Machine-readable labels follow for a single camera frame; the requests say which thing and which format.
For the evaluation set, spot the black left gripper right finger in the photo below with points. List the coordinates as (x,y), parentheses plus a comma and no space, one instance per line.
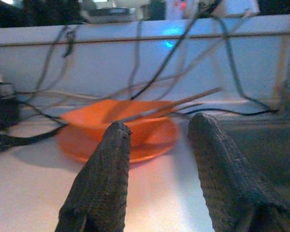
(232,174)

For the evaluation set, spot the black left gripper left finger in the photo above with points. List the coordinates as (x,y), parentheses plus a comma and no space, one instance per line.
(99,181)

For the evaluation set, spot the orange square bowl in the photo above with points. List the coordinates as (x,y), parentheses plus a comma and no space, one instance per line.
(87,118)

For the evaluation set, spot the wooden chopstick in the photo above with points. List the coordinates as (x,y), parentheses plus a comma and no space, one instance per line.
(195,96)
(183,108)

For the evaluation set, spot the orange plate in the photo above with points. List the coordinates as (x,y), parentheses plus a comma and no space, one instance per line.
(70,149)

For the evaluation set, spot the black power strip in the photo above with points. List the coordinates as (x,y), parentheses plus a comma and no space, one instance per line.
(2,108)

